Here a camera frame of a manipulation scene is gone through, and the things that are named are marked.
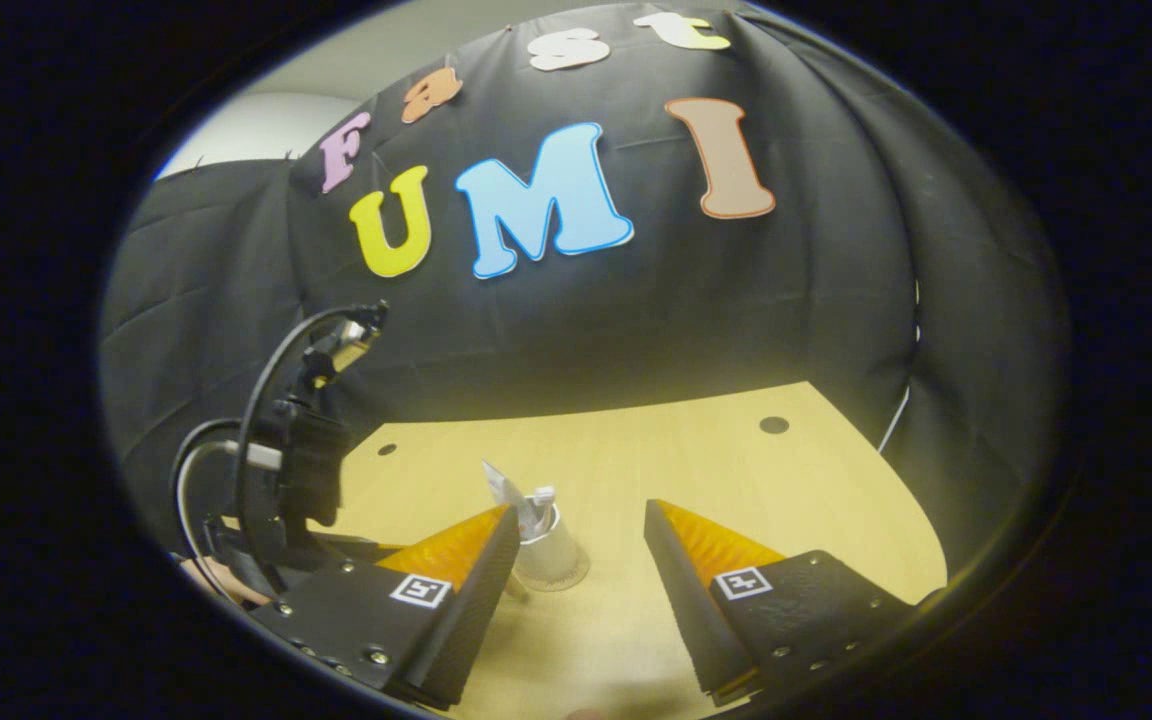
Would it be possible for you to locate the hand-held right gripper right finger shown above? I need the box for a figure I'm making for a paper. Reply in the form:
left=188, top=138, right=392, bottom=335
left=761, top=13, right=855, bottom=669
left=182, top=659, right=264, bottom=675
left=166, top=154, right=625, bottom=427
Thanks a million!
left=643, top=498, right=922, bottom=707

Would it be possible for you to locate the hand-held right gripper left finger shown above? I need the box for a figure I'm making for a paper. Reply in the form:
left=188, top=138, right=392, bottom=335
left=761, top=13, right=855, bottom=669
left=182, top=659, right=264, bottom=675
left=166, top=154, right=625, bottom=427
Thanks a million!
left=251, top=503, right=523, bottom=711

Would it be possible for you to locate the white cup with wooden handle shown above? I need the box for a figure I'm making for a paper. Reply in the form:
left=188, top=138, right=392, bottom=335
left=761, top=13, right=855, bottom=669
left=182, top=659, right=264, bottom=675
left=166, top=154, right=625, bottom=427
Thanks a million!
left=508, top=500, right=592, bottom=601

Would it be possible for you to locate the white toothpaste tube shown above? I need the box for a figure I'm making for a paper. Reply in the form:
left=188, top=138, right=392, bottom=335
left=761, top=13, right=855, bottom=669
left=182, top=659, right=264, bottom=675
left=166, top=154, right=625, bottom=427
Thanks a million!
left=481, top=460, right=529, bottom=513

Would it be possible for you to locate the light wooden desktop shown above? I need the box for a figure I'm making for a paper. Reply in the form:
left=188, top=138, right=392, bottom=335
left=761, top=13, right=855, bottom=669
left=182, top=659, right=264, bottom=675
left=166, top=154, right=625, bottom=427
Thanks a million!
left=321, top=380, right=949, bottom=720

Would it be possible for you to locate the black backdrop cloth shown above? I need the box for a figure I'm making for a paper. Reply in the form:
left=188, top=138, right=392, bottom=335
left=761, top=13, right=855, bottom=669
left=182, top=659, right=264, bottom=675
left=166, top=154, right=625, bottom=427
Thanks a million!
left=101, top=0, right=1072, bottom=561

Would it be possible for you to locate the white cable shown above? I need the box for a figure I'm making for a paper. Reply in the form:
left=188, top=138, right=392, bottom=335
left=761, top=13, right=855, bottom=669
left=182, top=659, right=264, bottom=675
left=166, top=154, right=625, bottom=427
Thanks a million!
left=178, top=440, right=283, bottom=591

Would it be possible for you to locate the black cable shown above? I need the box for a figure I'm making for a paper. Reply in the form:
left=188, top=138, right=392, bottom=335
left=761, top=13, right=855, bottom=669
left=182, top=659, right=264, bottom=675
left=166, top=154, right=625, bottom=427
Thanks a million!
left=233, top=303, right=382, bottom=571

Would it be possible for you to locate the thin white cord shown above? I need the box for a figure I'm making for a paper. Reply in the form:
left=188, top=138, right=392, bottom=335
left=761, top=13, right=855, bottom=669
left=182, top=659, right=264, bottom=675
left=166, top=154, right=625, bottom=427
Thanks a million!
left=879, top=383, right=915, bottom=453

